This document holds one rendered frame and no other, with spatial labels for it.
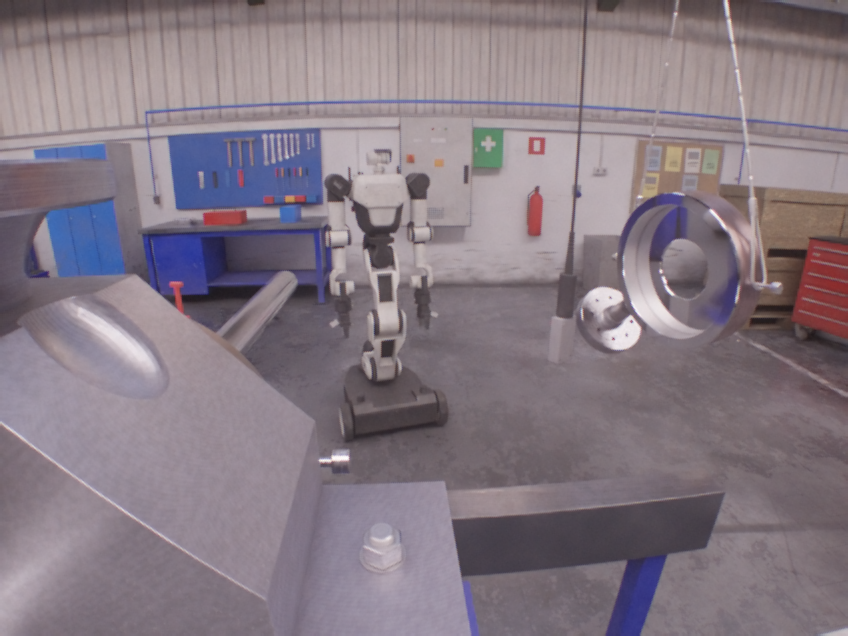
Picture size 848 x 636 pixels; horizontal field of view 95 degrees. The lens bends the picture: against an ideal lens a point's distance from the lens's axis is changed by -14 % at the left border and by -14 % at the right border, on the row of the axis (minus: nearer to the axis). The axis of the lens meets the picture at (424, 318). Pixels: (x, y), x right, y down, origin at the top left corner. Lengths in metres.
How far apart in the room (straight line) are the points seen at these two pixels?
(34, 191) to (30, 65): 6.88
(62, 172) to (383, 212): 2.08
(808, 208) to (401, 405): 4.23
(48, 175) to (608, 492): 0.85
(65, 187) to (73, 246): 5.97
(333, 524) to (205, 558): 0.17
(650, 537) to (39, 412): 0.89
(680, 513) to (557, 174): 5.06
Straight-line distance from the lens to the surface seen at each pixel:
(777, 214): 5.07
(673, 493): 0.92
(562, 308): 1.21
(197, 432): 0.33
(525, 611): 1.77
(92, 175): 0.34
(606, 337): 1.36
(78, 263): 6.30
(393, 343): 2.50
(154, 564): 0.29
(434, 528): 0.42
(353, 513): 0.44
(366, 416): 2.43
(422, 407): 2.49
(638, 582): 1.05
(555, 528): 0.84
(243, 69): 5.85
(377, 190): 2.30
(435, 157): 5.12
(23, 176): 0.30
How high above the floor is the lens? 1.40
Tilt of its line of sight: 19 degrees down
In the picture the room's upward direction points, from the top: straight up
